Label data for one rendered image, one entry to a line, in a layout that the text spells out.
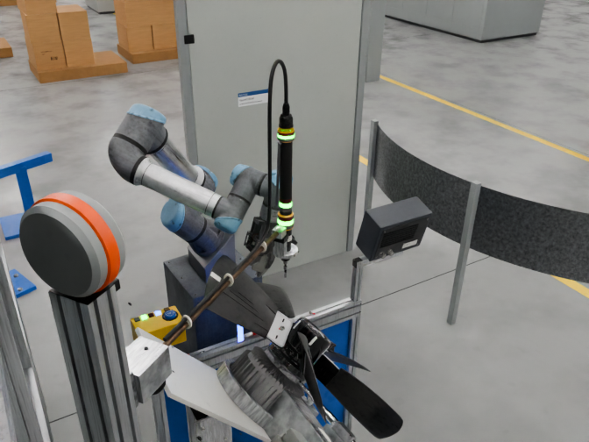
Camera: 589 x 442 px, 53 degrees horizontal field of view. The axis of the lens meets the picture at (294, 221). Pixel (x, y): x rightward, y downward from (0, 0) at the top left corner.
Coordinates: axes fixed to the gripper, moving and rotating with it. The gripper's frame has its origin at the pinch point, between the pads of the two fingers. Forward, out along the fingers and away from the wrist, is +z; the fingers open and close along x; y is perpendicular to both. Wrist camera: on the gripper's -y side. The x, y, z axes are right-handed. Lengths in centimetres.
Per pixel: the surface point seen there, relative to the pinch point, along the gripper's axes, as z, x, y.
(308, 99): -32, -157, -107
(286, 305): 4.7, 12.7, -4.0
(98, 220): -49, 69, 76
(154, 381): -12, 61, 59
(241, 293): -7.1, 22.9, 20.3
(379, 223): -16, -9, -53
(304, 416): 14, 51, 10
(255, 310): -3.6, 26.4, 16.6
